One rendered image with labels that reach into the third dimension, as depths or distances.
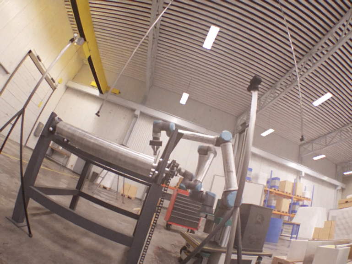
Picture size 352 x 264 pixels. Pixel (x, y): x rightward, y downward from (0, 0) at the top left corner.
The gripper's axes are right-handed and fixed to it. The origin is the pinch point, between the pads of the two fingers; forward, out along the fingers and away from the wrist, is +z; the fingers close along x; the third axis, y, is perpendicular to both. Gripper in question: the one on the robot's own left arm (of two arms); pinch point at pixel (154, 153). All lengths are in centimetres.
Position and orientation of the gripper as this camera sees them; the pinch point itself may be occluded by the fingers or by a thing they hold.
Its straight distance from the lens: 183.8
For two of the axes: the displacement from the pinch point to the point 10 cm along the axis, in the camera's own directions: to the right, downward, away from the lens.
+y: 0.3, 0.9, -10.0
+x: 10.0, 0.9, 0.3
